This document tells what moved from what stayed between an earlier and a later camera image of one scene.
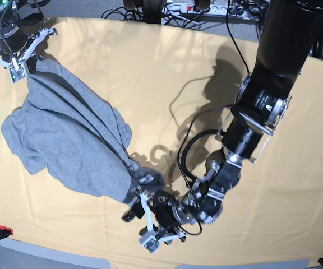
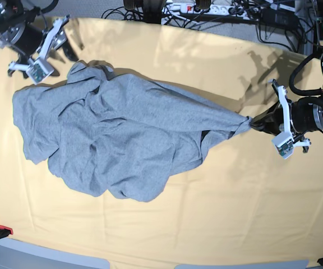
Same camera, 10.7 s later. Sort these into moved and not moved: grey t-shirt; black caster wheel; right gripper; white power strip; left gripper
Moved: grey t-shirt; right gripper; left gripper
Not moved: white power strip; black caster wheel
